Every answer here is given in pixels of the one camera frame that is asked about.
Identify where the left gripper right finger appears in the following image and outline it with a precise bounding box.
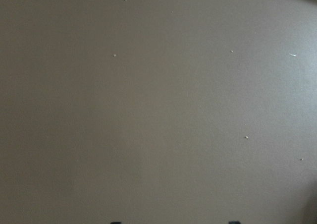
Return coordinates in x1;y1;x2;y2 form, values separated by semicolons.
228;221;241;224

